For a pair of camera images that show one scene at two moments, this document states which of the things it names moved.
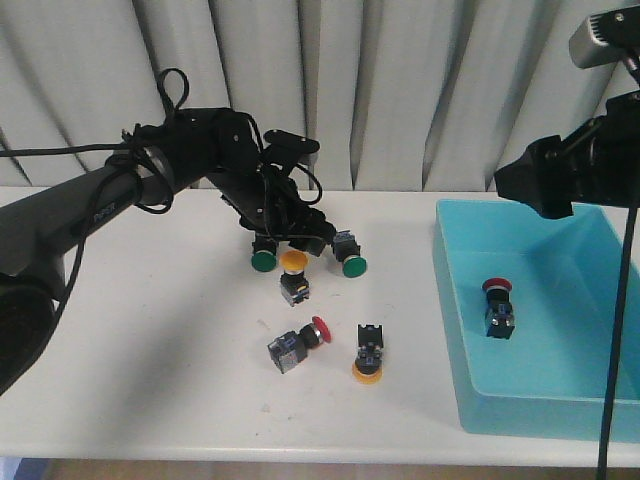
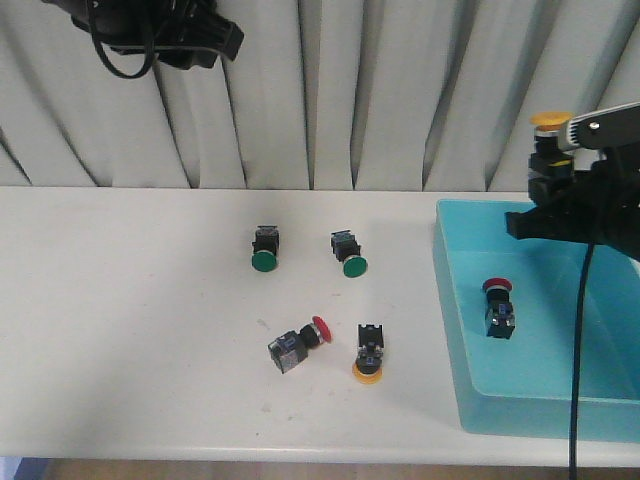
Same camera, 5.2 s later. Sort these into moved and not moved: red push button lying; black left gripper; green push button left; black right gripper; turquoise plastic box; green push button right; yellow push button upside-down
Moved: black right gripper; black left gripper
Not moved: red push button lying; green push button left; yellow push button upside-down; turquoise plastic box; green push button right
